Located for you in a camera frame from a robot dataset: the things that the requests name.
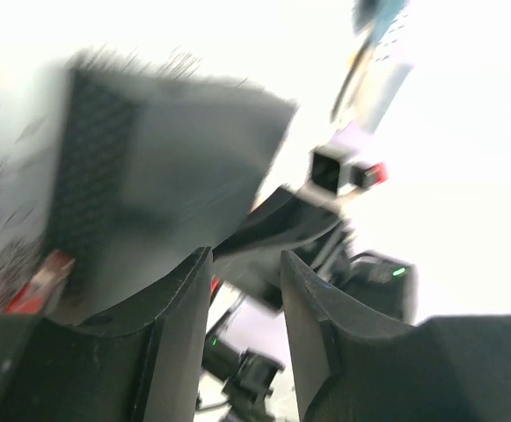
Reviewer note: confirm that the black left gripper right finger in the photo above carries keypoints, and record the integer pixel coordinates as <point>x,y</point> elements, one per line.
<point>450,368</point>

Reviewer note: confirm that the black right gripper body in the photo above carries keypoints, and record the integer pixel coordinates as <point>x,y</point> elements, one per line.
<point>308,222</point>

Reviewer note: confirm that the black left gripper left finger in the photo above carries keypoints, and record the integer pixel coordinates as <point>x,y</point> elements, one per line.
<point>139,360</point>

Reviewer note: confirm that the black network switch box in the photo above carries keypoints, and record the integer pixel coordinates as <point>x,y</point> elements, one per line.
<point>150,169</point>

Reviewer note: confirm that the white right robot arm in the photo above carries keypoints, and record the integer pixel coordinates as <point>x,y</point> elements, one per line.
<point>382,283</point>

